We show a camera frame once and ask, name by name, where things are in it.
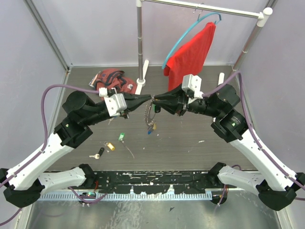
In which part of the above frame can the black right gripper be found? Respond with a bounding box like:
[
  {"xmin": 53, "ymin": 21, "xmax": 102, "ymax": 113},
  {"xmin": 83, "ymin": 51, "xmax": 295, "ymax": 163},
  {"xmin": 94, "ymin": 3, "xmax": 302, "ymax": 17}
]
[{"xmin": 152, "ymin": 82, "xmax": 222, "ymax": 118}]

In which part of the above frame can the yellow handled metal keyring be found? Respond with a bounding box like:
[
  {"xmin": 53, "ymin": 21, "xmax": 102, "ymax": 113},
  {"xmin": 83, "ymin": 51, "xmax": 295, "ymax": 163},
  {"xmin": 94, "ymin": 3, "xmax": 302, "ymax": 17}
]
[{"xmin": 144, "ymin": 97, "xmax": 156, "ymax": 135}]

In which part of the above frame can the green tagged single key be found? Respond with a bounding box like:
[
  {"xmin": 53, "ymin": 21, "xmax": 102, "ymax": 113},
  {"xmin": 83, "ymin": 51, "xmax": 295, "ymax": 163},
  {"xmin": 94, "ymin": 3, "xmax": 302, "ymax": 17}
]
[{"xmin": 118, "ymin": 133, "xmax": 125, "ymax": 142}]

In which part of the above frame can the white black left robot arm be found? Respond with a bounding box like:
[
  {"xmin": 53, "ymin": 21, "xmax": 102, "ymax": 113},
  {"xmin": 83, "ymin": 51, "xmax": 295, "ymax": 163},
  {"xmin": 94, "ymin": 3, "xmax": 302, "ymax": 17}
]
[{"xmin": 0, "ymin": 91, "xmax": 151, "ymax": 208}]

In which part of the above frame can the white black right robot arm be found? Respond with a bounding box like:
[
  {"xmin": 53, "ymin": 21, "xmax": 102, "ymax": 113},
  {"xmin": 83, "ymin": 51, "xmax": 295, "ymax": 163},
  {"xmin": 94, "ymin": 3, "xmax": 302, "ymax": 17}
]
[{"xmin": 153, "ymin": 84, "xmax": 299, "ymax": 211}]

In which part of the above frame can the maroon crumpled garment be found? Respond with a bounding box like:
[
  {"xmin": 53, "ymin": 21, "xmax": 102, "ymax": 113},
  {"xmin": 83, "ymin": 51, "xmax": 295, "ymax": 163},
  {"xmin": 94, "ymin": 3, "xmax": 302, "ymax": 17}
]
[{"xmin": 89, "ymin": 68, "xmax": 137, "ymax": 94}]

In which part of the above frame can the red hanging cloth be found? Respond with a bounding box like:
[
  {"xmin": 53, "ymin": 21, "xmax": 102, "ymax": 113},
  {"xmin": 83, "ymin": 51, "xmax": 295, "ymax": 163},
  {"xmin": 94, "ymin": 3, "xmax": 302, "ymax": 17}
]
[{"xmin": 163, "ymin": 22, "xmax": 216, "ymax": 91}]

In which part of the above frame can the yellow tagged key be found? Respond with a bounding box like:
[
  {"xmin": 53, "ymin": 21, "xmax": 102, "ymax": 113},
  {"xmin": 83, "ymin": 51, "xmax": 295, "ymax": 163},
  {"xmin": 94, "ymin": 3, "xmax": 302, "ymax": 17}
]
[{"xmin": 104, "ymin": 142, "xmax": 115, "ymax": 151}]

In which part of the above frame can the black tagged key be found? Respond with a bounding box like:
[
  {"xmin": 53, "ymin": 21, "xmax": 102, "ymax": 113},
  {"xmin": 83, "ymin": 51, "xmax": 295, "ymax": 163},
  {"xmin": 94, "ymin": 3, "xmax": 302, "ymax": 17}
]
[{"xmin": 89, "ymin": 147, "xmax": 105, "ymax": 159}]

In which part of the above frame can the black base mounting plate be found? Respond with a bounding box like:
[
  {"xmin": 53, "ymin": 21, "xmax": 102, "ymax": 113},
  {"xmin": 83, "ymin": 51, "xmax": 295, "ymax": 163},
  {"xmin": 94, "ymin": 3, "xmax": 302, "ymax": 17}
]
[{"xmin": 68, "ymin": 169, "xmax": 229, "ymax": 195}]

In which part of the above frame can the teal clothes hanger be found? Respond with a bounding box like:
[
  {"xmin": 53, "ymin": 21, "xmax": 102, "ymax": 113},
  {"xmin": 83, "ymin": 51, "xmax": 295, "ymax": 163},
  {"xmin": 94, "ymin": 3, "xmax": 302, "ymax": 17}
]
[{"xmin": 162, "ymin": 10, "xmax": 222, "ymax": 69}]

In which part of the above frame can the white metal clothes rack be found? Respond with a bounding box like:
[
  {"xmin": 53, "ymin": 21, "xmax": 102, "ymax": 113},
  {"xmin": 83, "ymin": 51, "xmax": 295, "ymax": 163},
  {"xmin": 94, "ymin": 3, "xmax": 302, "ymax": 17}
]
[{"xmin": 135, "ymin": 0, "xmax": 277, "ymax": 94}]

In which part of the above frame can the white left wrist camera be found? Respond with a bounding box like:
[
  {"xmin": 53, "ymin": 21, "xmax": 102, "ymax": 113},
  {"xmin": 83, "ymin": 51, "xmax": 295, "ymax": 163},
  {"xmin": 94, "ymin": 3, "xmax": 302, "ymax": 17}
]
[{"xmin": 98, "ymin": 87, "xmax": 127, "ymax": 117}]

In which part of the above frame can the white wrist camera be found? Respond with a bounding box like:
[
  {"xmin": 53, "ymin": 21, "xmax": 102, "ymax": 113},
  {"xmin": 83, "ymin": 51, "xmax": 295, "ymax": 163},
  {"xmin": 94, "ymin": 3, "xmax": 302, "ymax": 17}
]
[
  {"xmin": 98, "ymin": 87, "xmax": 127, "ymax": 117},
  {"xmin": 182, "ymin": 74, "xmax": 203, "ymax": 99}
]

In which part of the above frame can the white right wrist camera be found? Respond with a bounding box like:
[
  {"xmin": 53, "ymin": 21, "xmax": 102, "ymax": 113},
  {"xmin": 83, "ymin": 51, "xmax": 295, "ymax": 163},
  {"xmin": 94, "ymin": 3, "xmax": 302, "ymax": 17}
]
[{"xmin": 182, "ymin": 74, "xmax": 203, "ymax": 99}]

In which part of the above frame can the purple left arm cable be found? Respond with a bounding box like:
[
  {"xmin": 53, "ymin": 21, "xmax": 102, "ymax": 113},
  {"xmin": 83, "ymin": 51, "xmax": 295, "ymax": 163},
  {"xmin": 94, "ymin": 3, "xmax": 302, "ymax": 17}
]
[{"xmin": 0, "ymin": 84, "xmax": 105, "ymax": 224}]

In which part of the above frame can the grey slotted cable duct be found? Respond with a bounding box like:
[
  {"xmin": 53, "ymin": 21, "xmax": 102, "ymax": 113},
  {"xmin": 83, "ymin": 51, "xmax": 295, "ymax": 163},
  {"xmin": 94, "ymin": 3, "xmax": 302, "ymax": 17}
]
[{"xmin": 39, "ymin": 191, "xmax": 212, "ymax": 201}]

